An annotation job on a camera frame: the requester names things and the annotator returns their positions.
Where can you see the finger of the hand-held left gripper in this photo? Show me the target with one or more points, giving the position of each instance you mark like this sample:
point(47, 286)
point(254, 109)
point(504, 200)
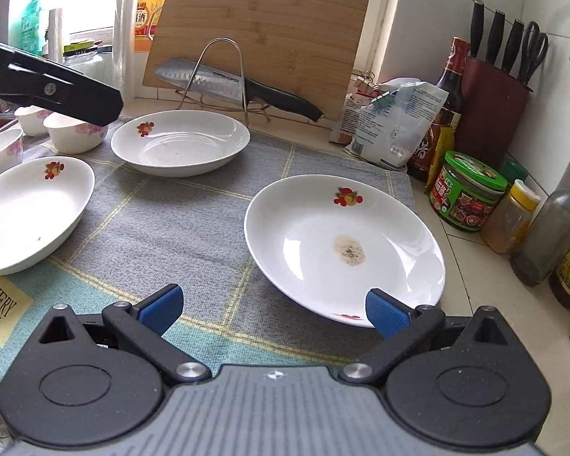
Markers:
point(76, 97)

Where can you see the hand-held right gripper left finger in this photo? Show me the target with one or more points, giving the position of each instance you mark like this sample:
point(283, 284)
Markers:
point(161, 306)

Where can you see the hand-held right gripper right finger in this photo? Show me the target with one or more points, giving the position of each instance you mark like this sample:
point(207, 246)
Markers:
point(384, 313)

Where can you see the white pink-flower bowl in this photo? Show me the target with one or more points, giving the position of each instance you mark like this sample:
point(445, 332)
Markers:
point(31, 122)
point(0, 154)
point(71, 138)

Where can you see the white fruit-print plate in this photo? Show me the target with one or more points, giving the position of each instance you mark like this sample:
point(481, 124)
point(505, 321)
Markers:
point(23, 218)
point(313, 247)
point(180, 147)

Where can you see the clear glass jar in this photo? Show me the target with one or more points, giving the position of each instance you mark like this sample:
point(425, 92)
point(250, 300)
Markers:
point(88, 65)

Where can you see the small plastic wrap roll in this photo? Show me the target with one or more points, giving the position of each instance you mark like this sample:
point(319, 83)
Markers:
point(57, 33)

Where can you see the grey teal checked dish towel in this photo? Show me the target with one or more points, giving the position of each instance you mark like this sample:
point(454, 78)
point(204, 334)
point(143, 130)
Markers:
point(171, 228)

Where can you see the large plastic wrap roll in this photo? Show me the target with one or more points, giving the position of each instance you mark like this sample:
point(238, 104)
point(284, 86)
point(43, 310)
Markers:
point(123, 33)

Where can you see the green detergent bottle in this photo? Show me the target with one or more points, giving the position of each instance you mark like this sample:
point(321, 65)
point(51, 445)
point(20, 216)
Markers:
point(31, 23)

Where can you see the orange cooking wine jug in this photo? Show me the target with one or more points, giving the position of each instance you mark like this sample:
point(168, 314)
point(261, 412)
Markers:
point(147, 14)

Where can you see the green-lid sauce jar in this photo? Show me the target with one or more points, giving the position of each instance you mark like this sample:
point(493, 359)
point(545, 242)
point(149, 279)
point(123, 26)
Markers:
point(465, 194)

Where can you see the yellow-lid spice jar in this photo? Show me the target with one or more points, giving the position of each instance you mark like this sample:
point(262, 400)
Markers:
point(508, 223)

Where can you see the yellow seasoning packet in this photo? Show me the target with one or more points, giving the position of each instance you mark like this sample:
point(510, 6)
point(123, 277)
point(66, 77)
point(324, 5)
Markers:
point(444, 152)

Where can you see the red-cap glass bottle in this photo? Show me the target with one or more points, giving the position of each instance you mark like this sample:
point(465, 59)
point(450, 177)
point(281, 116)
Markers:
point(546, 237)

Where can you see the white bag with blue print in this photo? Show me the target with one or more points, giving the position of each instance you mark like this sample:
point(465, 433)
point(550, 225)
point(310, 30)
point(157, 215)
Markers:
point(399, 128)

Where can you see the green capped bottle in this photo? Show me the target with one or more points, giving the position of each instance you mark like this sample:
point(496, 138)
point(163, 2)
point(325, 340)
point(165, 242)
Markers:
point(513, 171)

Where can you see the white bag with orange print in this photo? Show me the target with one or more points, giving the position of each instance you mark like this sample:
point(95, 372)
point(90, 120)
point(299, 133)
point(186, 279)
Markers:
point(349, 123)

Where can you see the bamboo cutting board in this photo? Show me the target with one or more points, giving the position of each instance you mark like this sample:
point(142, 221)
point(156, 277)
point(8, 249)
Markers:
point(266, 23)

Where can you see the green binder clip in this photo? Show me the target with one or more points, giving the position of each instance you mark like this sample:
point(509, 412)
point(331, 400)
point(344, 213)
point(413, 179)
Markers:
point(382, 99)

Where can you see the dark soy sauce bottle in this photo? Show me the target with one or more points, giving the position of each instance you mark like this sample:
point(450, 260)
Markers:
point(449, 104)

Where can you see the dark red knife block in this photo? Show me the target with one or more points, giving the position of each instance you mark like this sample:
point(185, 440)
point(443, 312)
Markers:
point(494, 114)

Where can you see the black kitchen scissors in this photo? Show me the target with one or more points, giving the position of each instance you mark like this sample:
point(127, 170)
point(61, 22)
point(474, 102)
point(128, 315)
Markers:
point(532, 57)

